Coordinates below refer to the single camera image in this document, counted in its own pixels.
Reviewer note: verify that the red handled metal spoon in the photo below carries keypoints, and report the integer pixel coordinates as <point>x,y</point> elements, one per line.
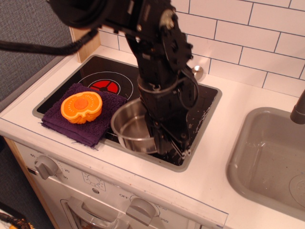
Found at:
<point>197,72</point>

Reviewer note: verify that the purple folded towel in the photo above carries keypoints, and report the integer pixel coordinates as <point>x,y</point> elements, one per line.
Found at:
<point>88,133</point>

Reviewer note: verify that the orange plastic toy pumpkin half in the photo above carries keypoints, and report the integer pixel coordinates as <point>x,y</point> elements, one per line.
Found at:
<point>82,107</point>

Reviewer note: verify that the light wooden side panel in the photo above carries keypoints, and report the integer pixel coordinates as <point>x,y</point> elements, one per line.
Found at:
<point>86,50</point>

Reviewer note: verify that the grey right oven knob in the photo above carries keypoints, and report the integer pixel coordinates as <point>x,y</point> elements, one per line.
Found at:
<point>141,210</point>

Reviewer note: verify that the grey faucet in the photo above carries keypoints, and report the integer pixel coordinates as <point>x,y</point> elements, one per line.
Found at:
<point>298,113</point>

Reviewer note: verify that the orange object bottom left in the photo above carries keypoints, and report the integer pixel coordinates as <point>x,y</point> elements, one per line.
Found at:
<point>20,224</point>

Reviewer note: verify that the grey oven door handle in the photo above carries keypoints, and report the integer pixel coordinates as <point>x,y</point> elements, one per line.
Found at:
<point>81,217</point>

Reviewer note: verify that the silver metal pot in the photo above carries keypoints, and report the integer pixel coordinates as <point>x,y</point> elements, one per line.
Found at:
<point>130,126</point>

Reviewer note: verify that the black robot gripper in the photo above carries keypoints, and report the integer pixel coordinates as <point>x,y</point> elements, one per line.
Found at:
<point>167,112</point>

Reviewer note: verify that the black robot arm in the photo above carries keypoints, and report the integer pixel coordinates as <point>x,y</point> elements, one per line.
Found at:
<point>167,86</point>

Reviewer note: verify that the grey toy sink basin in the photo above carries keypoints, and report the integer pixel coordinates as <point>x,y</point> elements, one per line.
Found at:
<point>267,164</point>

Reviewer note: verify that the grey left timer knob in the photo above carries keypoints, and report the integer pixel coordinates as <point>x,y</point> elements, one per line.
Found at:
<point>45,166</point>

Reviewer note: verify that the white toy oven front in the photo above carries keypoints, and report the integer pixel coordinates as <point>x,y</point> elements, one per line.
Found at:
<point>97,194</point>

